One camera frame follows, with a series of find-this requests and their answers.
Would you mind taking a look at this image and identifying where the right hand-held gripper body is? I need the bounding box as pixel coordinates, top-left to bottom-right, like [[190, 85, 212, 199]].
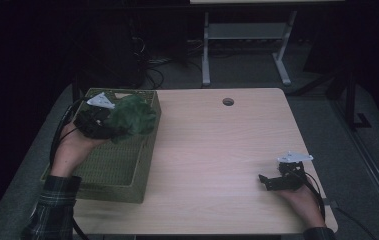
[[268, 150, 314, 192]]

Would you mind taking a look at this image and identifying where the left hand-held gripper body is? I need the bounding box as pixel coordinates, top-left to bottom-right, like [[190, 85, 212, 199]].
[[73, 91, 118, 140]]

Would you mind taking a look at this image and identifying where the green cloth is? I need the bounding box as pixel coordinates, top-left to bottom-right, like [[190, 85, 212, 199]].
[[104, 94, 158, 145]]

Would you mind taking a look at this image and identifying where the green woven basket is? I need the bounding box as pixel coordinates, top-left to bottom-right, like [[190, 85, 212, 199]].
[[39, 87, 162, 204]]

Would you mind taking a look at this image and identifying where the person's right hand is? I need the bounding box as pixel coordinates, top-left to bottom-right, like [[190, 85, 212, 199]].
[[273, 176, 327, 231]]

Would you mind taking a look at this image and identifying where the person's left hand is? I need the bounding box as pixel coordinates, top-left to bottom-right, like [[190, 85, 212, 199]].
[[50, 123, 109, 178]]

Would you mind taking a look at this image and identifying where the grey tape strip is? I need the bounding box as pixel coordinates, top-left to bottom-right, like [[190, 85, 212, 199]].
[[322, 197, 339, 208]]

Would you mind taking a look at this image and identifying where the black metal stand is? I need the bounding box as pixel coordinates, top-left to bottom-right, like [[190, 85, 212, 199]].
[[342, 63, 373, 132]]

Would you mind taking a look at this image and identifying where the white framed desk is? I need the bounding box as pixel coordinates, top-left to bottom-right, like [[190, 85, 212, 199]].
[[189, 0, 345, 87]]

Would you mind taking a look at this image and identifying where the right hand-held gripper cable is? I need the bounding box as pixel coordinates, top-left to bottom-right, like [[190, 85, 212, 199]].
[[301, 170, 327, 222]]

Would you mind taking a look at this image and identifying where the thin black floor cable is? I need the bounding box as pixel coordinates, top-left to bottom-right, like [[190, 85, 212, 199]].
[[334, 206, 379, 240]]

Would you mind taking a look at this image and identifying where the bundle of floor cables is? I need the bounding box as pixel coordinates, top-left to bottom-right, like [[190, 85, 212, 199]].
[[133, 34, 205, 90]]

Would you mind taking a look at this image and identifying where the metal floor rail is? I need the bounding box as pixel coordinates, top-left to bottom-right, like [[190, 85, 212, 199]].
[[329, 99, 379, 232]]

